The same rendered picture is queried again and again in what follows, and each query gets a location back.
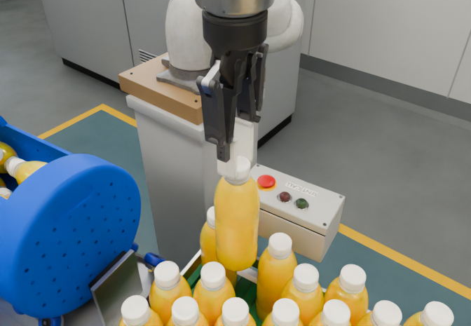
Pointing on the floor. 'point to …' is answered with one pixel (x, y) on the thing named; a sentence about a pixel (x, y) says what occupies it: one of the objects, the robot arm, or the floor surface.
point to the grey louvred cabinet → (147, 31)
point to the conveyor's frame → (249, 275)
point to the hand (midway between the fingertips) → (235, 148)
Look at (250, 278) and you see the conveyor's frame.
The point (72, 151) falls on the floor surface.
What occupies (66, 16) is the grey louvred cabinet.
